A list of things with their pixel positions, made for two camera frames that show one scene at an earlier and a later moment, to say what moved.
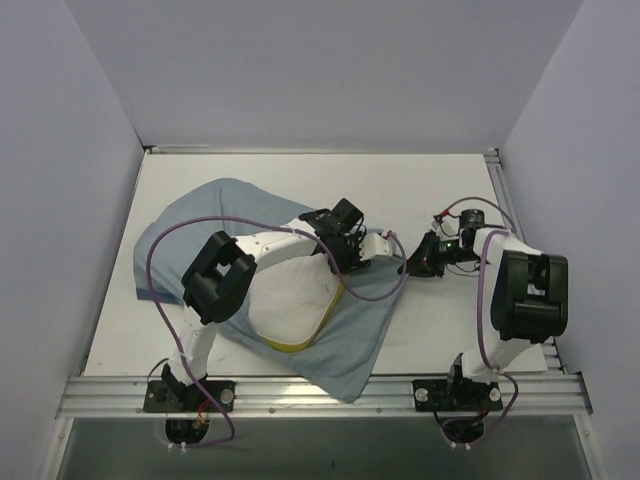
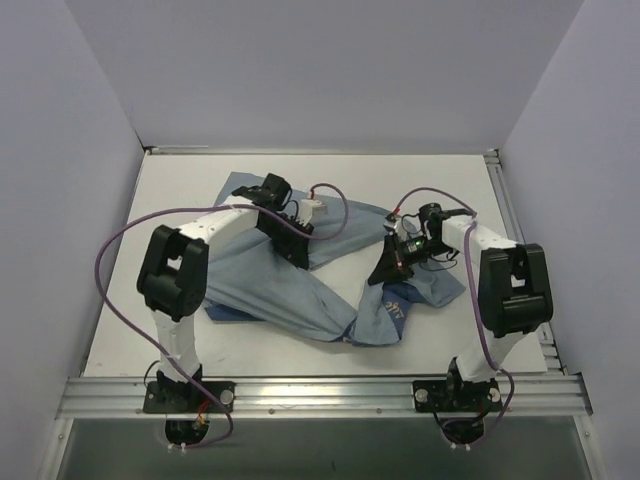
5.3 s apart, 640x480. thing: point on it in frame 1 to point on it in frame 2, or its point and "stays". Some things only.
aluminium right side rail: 495,160 stays
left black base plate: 167,396 stays
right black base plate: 456,395 stays
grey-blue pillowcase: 338,352 to 246,280
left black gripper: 350,252 to 289,242
